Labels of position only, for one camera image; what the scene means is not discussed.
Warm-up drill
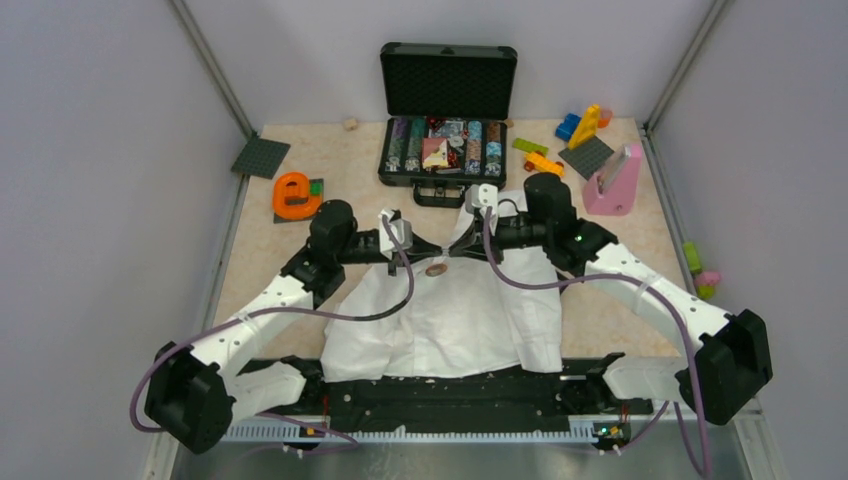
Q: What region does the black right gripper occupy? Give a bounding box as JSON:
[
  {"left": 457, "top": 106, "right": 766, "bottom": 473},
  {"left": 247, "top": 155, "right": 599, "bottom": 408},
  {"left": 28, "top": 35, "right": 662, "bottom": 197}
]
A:
[{"left": 449, "top": 214, "right": 550, "bottom": 266}]

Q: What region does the brown ring brooch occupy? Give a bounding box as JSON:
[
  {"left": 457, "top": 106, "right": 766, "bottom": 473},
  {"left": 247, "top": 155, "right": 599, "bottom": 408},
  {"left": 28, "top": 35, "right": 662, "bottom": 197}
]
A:
[{"left": 425, "top": 263, "right": 448, "bottom": 278}]

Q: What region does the white shirt garment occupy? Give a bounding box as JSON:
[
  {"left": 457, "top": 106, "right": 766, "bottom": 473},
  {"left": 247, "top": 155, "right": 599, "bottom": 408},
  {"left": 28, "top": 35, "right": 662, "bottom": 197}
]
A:
[{"left": 320, "top": 247, "right": 562, "bottom": 382}]

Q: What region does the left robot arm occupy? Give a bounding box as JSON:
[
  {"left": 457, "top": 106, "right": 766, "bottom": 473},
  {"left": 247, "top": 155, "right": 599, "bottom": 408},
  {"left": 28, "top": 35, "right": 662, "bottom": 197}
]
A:
[{"left": 141, "top": 200, "right": 443, "bottom": 454}]

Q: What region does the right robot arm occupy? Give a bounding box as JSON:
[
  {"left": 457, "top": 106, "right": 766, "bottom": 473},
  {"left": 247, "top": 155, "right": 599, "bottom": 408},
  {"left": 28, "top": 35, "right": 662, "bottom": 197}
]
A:
[{"left": 448, "top": 173, "right": 773, "bottom": 425}]

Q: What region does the yellow toy car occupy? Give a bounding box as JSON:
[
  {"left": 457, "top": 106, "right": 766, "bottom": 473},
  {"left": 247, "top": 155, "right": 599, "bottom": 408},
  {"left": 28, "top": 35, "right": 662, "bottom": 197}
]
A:
[{"left": 524, "top": 151, "right": 565, "bottom": 178}]

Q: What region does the lime green flat brick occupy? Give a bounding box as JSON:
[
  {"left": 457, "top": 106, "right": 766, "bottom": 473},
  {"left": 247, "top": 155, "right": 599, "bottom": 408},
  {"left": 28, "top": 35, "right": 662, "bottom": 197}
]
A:
[{"left": 512, "top": 138, "right": 549, "bottom": 156}]

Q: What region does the orange curved toy block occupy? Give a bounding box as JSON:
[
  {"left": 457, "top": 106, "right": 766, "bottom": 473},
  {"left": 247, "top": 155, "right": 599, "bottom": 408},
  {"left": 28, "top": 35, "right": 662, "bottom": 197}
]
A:
[{"left": 271, "top": 172, "right": 319, "bottom": 221}]

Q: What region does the black poker chip case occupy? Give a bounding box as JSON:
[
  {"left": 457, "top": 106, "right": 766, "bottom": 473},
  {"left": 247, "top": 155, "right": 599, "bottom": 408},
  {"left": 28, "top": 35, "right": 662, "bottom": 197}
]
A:
[{"left": 377, "top": 42, "right": 518, "bottom": 208}]

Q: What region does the dark grey small baseplate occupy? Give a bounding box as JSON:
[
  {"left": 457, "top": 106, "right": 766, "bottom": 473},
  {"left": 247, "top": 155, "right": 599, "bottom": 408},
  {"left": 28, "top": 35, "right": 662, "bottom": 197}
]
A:
[{"left": 272, "top": 175, "right": 324, "bottom": 224}]

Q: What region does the dark grey baseplate right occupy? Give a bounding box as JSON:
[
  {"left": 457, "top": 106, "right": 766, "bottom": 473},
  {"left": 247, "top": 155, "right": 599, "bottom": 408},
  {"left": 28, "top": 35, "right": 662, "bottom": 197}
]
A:
[{"left": 558, "top": 136, "right": 614, "bottom": 180}]

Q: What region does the blue toy brick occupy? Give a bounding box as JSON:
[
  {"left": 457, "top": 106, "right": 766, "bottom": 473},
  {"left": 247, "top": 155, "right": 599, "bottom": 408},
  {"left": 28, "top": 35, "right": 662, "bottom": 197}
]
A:
[{"left": 554, "top": 113, "right": 582, "bottom": 143}]

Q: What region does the pink phone stand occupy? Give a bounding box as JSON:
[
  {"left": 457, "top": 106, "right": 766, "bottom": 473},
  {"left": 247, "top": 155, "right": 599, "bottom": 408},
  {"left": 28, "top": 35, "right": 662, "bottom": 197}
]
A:
[{"left": 582, "top": 143, "right": 644, "bottom": 216}]

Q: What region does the yellow triangular toy block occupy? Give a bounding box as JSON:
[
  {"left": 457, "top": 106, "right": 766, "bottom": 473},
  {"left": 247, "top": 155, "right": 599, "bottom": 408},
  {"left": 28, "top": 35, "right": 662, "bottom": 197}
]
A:
[{"left": 567, "top": 104, "right": 601, "bottom": 150}]

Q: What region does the dark grey baseplate left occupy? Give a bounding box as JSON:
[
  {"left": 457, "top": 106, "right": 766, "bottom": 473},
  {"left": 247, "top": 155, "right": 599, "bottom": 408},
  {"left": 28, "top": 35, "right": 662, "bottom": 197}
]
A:
[{"left": 230, "top": 135, "right": 291, "bottom": 180}]

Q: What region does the orange small toy piece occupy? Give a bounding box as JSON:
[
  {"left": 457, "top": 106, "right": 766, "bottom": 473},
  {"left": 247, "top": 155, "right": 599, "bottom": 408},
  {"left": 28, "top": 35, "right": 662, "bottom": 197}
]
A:
[{"left": 597, "top": 108, "right": 614, "bottom": 129}]

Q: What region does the green pink toy outside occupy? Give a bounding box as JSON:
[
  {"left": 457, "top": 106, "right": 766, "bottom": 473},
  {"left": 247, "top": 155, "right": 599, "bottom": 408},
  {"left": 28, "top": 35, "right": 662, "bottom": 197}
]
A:
[{"left": 682, "top": 242, "right": 722, "bottom": 300}]

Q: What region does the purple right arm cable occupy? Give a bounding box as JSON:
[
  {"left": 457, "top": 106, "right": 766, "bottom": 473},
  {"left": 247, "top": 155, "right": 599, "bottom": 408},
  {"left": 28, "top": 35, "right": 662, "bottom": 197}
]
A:
[{"left": 480, "top": 198, "right": 715, "bottom": 480}]

